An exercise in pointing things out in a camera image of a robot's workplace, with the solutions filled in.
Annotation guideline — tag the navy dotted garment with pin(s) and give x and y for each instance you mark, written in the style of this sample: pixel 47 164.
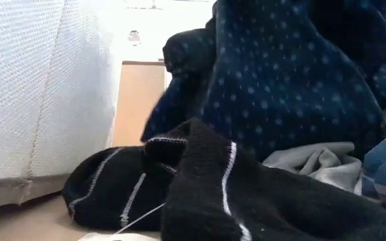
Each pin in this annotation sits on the navy dotted garment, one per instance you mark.
pixel 280 83

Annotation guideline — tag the black sock with white stripes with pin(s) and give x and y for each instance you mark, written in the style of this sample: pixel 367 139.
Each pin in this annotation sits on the black sock with white stripes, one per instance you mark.
pixel 196 187

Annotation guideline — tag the grey sock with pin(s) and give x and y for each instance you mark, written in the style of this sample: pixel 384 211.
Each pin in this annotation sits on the grey sock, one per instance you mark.
pixel 327 164

